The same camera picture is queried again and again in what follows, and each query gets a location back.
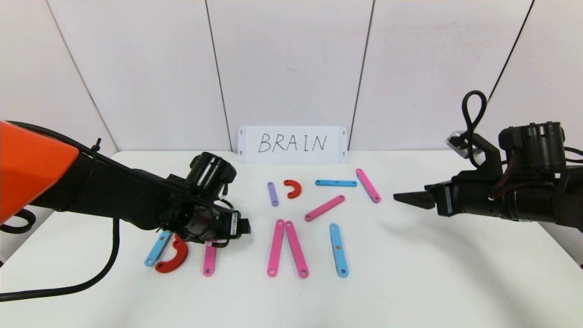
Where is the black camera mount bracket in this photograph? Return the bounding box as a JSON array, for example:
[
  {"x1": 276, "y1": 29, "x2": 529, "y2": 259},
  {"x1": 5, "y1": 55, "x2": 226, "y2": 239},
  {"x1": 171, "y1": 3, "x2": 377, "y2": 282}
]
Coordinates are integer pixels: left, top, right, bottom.
[{"x1": 469, "y1": 134, "x2": 505, "y2": 183}]

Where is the red curved C piece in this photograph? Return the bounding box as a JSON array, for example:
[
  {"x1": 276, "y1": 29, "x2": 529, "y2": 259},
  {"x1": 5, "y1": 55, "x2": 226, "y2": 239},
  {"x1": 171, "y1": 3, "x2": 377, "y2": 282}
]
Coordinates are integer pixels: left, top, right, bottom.
[
  {"x1": 154, "y1": 236, "x2": 189, "y2": 274},
  {"x1": 283, "y1": 179, "x2": 302, "y2": 200}
]

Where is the thin black hanging cable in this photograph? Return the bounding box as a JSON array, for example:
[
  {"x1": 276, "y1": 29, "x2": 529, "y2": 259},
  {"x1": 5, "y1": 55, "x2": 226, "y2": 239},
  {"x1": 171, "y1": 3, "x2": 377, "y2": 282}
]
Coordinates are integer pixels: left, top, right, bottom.
[{"x1": 0, "y1": 218, "x2": 120, "y2": 302}]

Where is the cyan flat bar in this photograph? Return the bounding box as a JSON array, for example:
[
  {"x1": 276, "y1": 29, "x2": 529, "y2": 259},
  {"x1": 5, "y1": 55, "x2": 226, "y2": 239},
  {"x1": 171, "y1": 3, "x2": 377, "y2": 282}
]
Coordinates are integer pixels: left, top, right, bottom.
[
  {"x1": 144, "y1": 230, "x2": 174, "y2": 267},
  {"x1": 315, "y1": 179, "x2": 358, "y2": 188},
  {"x1": 329, "y1": 223, "x2": 350, "y2": 278}
]

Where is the thick black looped cable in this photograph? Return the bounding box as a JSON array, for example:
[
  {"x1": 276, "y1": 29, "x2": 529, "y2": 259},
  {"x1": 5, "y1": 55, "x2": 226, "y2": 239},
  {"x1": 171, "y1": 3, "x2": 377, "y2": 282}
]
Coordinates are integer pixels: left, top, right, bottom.
[{"x1": 0, "y1": 209, "x2": 37, "y2": 234}]

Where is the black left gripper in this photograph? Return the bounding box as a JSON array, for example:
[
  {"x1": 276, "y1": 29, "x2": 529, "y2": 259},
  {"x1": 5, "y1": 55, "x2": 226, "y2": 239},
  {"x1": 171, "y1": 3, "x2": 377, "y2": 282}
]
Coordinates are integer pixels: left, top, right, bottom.
[{"x1": 189, "y1": 205, "x2": 251, "y2": 244}]

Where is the pink bar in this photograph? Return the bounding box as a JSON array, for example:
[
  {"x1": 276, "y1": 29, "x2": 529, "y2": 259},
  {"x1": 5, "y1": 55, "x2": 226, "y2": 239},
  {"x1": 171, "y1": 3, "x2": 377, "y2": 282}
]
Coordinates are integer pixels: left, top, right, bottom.
[
  {"x1": 304, "y1": 195, "x2": 346, "y2": 222},
  {"x1": 266, "y1": 219, "x2": 286, "y2": 278},
  {"x1": 284, "y1": 220, "x2": 310, "y2": 279},
  {"x1": 356, "y1": 168, "x2": 382, "y2": 204},
  {"x1": 202, "y1": 243, "x2": 217, "y2": 277}
]

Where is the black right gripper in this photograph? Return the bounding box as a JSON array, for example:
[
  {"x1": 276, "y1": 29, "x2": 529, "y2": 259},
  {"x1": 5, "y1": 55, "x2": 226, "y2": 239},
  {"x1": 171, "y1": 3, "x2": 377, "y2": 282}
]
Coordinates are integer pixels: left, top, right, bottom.
[{"x1": 393, "y1": 180, "x2": 508, "y2": 220}]

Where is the white sign reading BRAIN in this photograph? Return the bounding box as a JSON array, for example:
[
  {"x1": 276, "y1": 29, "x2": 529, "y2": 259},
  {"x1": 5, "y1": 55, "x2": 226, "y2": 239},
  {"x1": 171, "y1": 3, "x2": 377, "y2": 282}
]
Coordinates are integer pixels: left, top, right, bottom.
[{"x1": 238, "y1": 126, "x2": 348, "y2": 164}]

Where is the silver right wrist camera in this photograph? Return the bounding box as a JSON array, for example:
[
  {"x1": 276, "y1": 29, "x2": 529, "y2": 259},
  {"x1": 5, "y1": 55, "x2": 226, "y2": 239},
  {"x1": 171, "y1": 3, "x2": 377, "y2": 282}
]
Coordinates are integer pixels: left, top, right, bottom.
[{"x1": 445, "y1": 131, "x2": 483, "y2": 159}]

